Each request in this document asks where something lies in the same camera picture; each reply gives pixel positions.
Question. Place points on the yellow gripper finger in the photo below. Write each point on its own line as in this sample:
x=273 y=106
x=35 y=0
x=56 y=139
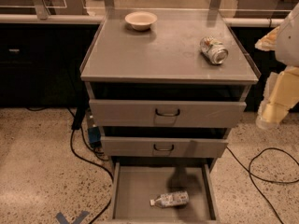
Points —
x=268 y=42
x=281 y=95

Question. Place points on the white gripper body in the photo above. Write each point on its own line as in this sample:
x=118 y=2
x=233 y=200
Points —
x=289 y=42

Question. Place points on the clear plastic water bottle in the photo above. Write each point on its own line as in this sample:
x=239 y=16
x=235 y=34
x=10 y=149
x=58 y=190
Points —
x=172 y=199

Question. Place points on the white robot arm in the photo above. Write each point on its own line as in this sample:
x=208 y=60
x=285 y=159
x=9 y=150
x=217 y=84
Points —
x=281 y=91

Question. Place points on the grey drawer cabinet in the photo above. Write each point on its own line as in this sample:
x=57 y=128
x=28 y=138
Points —
x=165 y=64

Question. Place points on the grey bottom drawer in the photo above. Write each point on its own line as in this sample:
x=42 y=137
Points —
x=135 y=186

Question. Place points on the grey drawer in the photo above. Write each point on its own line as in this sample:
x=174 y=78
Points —
x=163 y=147
x=178 y=114
x=135 y=186

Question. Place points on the grey top drawer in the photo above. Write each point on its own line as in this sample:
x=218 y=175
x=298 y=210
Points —
x=178 y=114

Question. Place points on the grey middle drawer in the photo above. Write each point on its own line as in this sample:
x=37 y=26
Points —
x=163 y=147

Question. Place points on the crushed silver soda can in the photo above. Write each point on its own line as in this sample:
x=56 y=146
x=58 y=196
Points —
x=213 y=49

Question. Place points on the white ceramic bowl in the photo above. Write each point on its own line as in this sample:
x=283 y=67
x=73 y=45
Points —
x=141 y=20

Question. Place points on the blue power box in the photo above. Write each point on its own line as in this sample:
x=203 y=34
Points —
x=94 y=135

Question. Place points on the dark low cabinet left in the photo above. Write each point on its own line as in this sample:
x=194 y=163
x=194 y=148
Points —
x=39 y=63

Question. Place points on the white horizontal rail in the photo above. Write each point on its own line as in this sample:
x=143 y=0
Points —
x=52 y=19

